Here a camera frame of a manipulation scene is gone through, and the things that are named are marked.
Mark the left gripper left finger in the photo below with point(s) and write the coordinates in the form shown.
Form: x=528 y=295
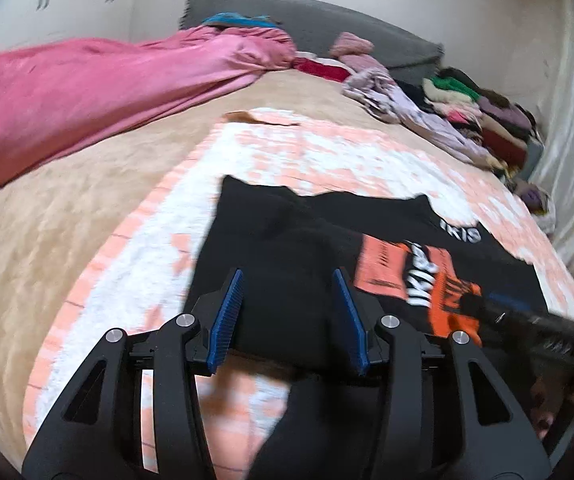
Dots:
x=131 y=409

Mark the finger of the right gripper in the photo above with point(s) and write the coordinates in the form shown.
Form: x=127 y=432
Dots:
x=509 y=302
x=491 y=314

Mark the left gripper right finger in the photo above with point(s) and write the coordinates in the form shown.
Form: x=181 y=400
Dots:
x=442 y=410

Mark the black sweater with orange cuffs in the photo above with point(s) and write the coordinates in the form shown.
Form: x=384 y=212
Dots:
x=414 y=262

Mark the white bag of clothes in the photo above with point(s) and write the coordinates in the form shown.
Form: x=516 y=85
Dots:
x=539 y=204

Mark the stack of folded clothes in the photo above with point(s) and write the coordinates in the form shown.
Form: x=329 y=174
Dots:
x=504 y=128

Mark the person's right hand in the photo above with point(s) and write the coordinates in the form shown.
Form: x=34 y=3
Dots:
x=547 y=395

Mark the pink and white plaid blanket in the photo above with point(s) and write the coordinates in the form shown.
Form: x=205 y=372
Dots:
x=141 y=277

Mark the beige bed sheet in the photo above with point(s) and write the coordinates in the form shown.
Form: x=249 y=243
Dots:
x=54 y=219

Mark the lilac crumpled garment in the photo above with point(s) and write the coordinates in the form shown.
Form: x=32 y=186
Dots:
x=383 y=98

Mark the red garment near headboard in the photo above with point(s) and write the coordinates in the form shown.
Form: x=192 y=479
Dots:
x=320 y=70

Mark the pink fluffy garment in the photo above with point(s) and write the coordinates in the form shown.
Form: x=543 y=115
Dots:
x=354 y=52

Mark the pink satin duvet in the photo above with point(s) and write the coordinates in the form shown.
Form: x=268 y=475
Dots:
x=56 y=99

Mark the grey quilted headboard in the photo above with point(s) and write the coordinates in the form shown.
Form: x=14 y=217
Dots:
x=314 y=25

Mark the blue cloth near headboard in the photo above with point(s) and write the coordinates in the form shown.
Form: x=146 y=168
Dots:
x=235 y=19

